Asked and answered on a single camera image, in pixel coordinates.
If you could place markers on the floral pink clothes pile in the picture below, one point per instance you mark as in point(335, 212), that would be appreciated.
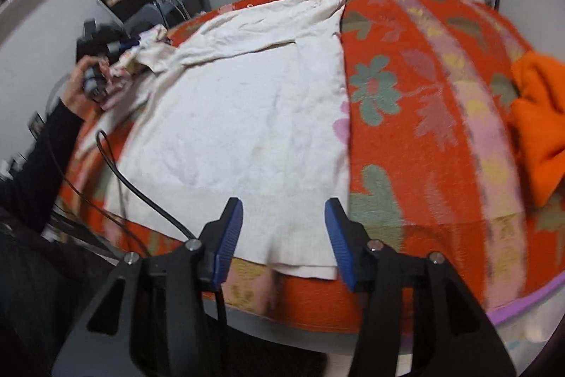
point(148, 58)

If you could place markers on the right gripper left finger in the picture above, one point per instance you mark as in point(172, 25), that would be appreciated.
point(148, 318)

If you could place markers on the orange garment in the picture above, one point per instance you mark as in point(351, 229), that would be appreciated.
point(537, 120)

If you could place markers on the person left forearm black sleeve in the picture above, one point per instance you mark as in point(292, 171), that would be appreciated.
point(27, 200)

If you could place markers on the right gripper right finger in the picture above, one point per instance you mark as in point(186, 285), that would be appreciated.
point(452, 335)

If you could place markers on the cream white knit sweater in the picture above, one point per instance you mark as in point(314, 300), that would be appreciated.
point(252, 105)

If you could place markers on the person left hand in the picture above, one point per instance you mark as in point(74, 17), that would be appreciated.
point(73, 96)

